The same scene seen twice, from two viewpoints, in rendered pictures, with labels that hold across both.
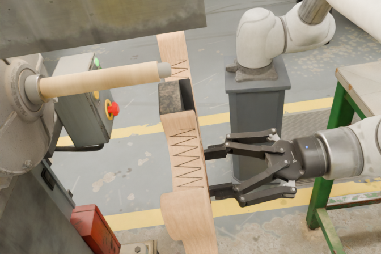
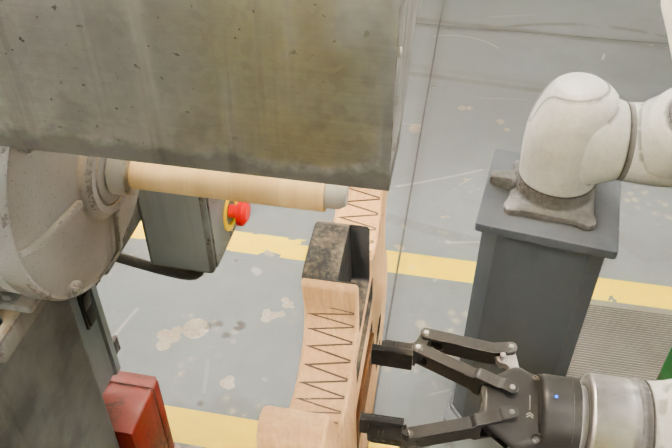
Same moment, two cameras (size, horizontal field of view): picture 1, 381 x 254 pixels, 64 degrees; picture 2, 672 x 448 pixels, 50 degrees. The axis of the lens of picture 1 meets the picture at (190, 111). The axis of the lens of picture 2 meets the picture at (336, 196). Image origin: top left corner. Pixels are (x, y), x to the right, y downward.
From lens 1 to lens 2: 17 cm
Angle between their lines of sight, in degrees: 7
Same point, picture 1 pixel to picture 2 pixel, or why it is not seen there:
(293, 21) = (654, 122)
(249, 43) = (550, 143)
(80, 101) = not seen: hidden behind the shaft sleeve
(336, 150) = (607, 419)
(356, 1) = not seen: outside the picture
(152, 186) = (278, 373)
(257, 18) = (578, 98)
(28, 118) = (96, 215)
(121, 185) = (214, 352)
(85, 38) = (218, 162)
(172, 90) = (334, 242)
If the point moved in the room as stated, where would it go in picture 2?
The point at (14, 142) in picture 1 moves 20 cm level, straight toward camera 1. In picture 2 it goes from (66, 249) to (135, 424)
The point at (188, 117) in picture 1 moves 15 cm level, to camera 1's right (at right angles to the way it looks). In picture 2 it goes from (346, 293) to (547, 315)
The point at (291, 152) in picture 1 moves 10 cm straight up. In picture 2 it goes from (528, 398) to (548, 329)
